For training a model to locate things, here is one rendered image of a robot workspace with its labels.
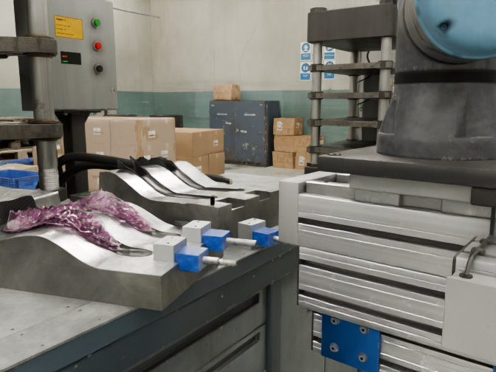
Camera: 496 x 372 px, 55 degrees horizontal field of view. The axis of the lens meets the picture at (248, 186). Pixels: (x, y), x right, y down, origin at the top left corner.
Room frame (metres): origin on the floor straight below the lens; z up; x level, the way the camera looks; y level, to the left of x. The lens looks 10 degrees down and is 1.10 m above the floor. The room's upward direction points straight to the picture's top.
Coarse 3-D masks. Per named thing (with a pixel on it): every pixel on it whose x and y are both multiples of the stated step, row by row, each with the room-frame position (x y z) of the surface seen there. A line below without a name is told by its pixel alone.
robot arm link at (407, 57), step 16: (400, 0) 0.59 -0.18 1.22; (400, 16) 0.57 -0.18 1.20; (400, 32) 0.58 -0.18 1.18; (400, 48) 0.58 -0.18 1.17; (416, 48) 0.54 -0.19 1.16; (400, 64) 0.58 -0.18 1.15; (416, 64) 0.56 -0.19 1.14; (432, 64) 0.54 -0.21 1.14; (448, 64) 0.53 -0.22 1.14; (464, 64) 0.53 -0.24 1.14; (480, 64) 0.53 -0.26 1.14
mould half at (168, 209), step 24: (192, 168) 1.30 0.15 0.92; (96, 192) 1.26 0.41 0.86; (120, 192) 1.11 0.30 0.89; (144, 192) 1.08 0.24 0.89; (192, 192) 1.14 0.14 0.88; (216, 192) 1.12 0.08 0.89; (240, 192) 1.10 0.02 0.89; (168, 216) 1.02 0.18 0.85; (192, 216) 0.98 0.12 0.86; (216, 216) 0.94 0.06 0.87; (240, 216) 1.00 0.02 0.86; (264, 216) 1.09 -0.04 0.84
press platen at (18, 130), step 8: (32, 120) 1.44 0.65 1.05; (40, 120) 1.44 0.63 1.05; (48, 120) 1.44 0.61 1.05; (56, 120) 1.47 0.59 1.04; (0, 128) 1.39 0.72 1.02; (8, 128) 1.39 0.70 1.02; (16, 128) 1.40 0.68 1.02; (24, 128) 1.41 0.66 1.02; (32, 128) 1.41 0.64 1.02; (40, 128) 1.42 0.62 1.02; (48, 128) 1.43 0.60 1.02; (56, 128) 1.45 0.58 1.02; (0, 136) 1.39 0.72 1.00; (8, 136) 1.39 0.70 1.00; (16, 136) 1.40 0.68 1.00; (24, 136) 1.41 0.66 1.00; (32, 136) 1.41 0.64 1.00; (40, 136) 1.42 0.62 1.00; (48, 136) 1.43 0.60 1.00; (56, 136) 1.45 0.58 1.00
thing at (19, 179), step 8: (0, 176) 4.64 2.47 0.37; (8, 176) 4.72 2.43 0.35; (16, 176) 4.69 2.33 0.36; (24, 176) 4.63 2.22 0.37; (32, 176) 4.31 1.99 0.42; (0, 184) 4.21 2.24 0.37; (8, 184) 4.15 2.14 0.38; (16, 184) 4.16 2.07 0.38; (24, 184) 4.23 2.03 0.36; (32, 184) 4.58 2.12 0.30
